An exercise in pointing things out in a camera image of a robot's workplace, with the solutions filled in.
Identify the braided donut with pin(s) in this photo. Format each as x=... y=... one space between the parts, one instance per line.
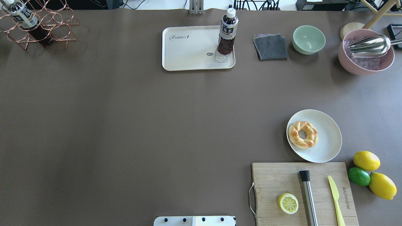
x=303 y=134

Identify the white plate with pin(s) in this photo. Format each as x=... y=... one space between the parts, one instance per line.
x=329 y=136

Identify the cream rabbit tray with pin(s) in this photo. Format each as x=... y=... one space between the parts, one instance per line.
x=193 y=48

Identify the dark tea bottle on tray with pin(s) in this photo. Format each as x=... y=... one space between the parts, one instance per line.
x=228 y=29

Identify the grey folded cloth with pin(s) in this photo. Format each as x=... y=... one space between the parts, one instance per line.
x=270 y=47

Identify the wooden cutting board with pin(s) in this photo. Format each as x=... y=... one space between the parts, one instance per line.
x=273 y=179

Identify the steel muddler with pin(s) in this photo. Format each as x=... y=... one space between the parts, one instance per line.
x=310 y=205

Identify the half lemon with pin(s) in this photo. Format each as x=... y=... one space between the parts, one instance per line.
x=288 y=203

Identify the green bowl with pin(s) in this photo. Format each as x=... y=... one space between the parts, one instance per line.
x=308 y=40

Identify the pink bowl with ice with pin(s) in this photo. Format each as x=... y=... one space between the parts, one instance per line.
x=361 y=65

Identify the yellow plastic knife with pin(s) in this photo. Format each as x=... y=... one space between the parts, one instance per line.
x=336 y=195

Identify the round wooden stand base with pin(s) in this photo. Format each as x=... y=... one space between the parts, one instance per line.
x=349 y=27

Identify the yellow lemon upper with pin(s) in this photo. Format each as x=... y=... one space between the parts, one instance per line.
x=366 y=160

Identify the yellow lemon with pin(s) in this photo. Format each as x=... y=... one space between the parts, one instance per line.
x=366 y=160
x=382 y=186

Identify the green lime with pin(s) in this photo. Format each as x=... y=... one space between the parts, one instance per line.
x=359 y=176

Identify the metal ice scoop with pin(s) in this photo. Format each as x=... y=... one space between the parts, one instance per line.
x=375 y=46

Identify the yellow lemon lower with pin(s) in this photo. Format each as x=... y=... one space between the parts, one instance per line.
x=382 y=186

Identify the tea bottle in rack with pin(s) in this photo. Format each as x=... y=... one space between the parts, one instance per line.
x=28 y=21

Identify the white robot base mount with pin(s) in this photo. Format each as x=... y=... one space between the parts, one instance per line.
x=195 y=221

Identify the copper wire bottle rack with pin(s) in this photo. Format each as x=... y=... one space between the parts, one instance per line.
x=54 y=15

